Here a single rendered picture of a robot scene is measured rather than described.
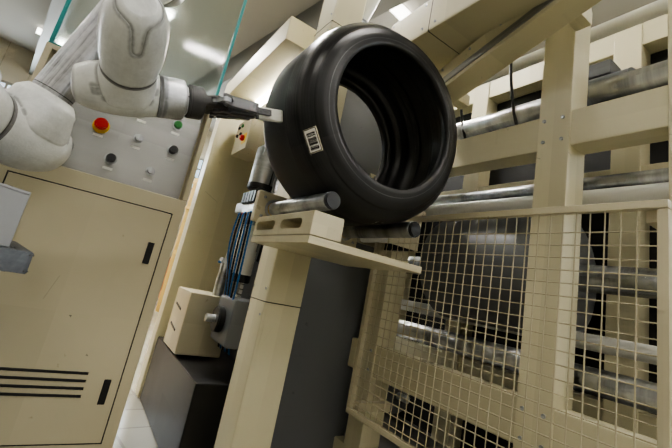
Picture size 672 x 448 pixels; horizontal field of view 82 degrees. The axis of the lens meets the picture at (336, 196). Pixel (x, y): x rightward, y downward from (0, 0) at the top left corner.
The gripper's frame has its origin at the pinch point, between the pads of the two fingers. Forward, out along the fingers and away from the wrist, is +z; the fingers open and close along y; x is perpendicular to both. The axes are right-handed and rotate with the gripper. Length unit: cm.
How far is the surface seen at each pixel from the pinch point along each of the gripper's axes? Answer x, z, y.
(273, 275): 43, 13, 26
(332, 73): -9.0, 11.5, -12.1
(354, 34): -21.3, 18.8, -11.7
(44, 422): 84, -46, 58
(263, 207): 21.9, 8.1, 23.3
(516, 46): -29, 77, -21
